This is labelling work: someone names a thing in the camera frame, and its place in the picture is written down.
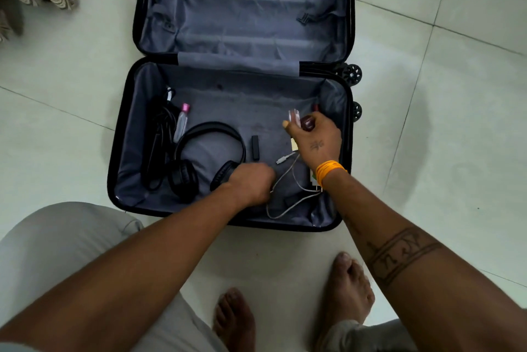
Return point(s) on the person's right hand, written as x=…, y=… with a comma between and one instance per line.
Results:
x=320, y=141

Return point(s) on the person's left hand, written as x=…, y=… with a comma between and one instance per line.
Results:
x=252, y=184

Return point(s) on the person's right thumb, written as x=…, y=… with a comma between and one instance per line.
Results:
x=291, y=129

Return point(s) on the small clear bottle dark cap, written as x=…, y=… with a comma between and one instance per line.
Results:
x=308, y=122

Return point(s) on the person's left forearm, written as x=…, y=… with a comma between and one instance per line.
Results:
x=136, y=265

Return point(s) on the person's right forearm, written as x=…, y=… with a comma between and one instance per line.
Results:
x=411, y=265

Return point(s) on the small yellow tag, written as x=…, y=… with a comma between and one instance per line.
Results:
x=294, y=144

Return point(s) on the small black rectangular stick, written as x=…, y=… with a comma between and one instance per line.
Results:
x=255, y=147

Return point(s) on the orange thread wristband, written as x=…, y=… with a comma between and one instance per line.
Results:
x=327, y=170

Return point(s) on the white charger adapter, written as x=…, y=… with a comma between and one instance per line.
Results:
x=314, y=179

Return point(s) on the black over-ear headphones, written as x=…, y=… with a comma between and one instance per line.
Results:
x=236, y=133

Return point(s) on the black hardshell suitcase grey lining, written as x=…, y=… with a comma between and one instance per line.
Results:
x=247, y=88

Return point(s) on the black suitcase wheel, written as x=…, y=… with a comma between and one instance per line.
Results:
x=352, y=74
x=356, y=111

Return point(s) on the small clear bottle pink cap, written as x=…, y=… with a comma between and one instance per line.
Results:
x=181, y=122

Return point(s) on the person's right foot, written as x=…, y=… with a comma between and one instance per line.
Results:
x=346, y=290

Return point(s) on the person's foot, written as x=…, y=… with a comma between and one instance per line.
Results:
x=346, y=290
x=234, y=321

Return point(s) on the person's left foot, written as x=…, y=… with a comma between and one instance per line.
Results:
x=234, y=321

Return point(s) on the person's right leg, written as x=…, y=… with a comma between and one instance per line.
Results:
x=362, y=337

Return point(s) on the person's leg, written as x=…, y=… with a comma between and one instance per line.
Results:
x=53, y=232
x=362, y=337

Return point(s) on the person's left leg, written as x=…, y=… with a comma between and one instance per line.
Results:
x=53, y=232

